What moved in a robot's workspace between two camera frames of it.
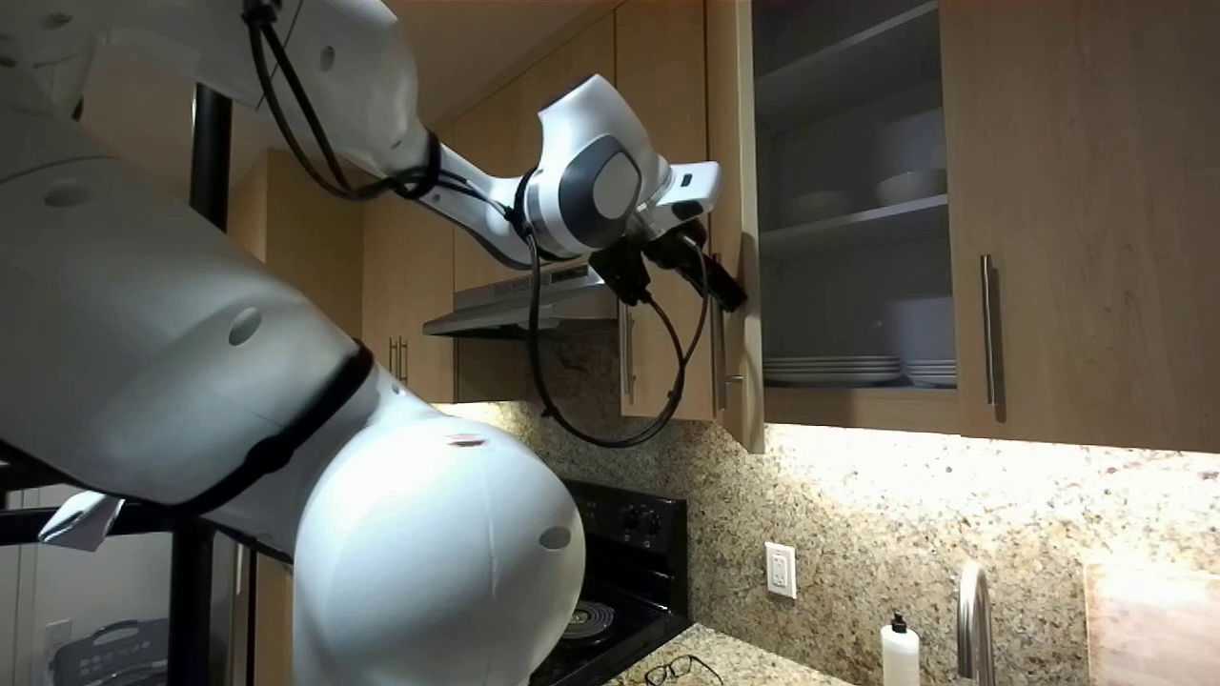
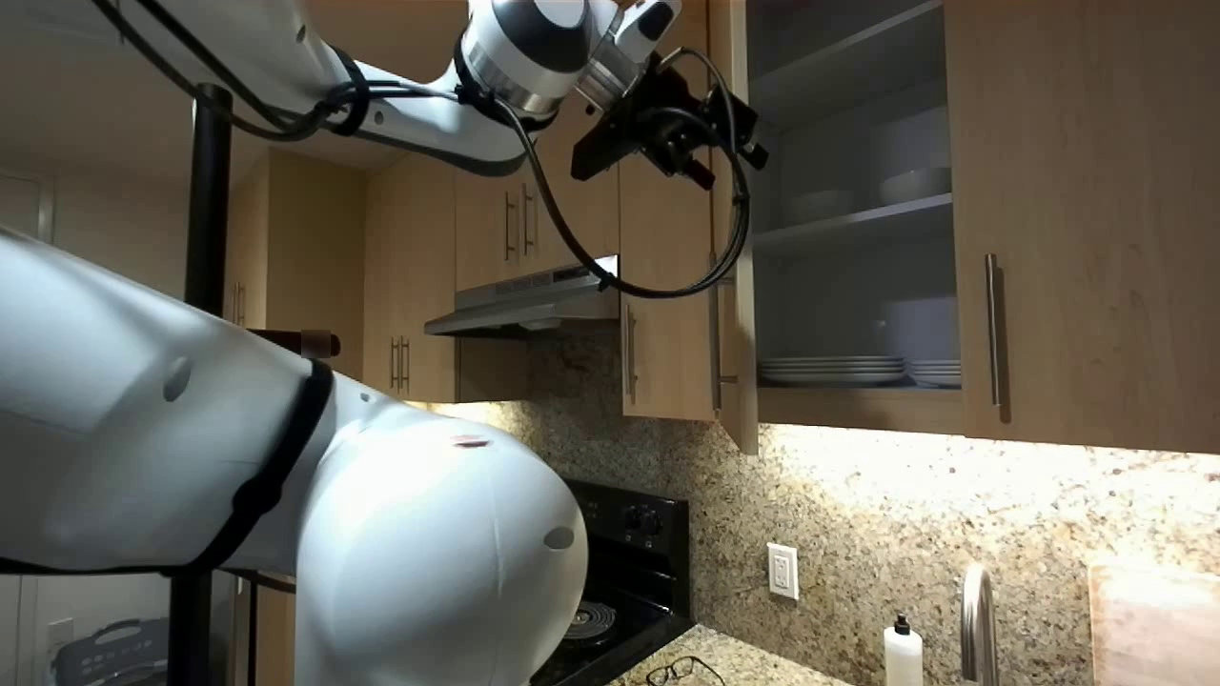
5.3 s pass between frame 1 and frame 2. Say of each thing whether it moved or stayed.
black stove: stayed
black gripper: moved
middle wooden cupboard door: stayed
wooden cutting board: stayed
